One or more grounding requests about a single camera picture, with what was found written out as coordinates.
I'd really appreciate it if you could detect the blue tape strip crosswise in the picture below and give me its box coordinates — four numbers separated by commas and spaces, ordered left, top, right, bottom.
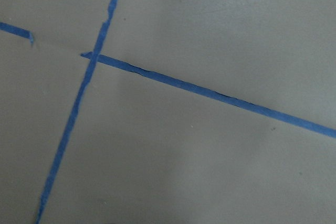
80, 51, 336, 138

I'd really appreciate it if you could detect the short blue tape piece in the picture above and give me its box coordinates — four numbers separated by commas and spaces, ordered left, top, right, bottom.
0, 22, 34, 45

